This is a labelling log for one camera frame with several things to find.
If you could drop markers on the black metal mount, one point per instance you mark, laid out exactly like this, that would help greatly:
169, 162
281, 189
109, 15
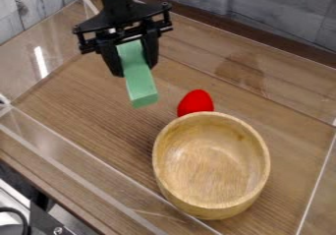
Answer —
43, 224

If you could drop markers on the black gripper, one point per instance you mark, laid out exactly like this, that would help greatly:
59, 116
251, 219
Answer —
125, 21

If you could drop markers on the light wooden bowl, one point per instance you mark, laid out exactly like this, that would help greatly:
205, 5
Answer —
211, 164

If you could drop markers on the clear acrylic corner bracket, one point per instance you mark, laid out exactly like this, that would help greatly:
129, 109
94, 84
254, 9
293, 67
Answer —
91, 9

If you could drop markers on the green rectangular block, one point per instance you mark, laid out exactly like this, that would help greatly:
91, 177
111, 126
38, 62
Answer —
139, 82

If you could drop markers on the red egg-shaped ball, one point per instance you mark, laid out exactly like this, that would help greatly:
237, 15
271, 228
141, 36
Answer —
197, 101

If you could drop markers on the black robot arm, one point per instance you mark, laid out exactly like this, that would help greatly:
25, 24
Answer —
125, 21

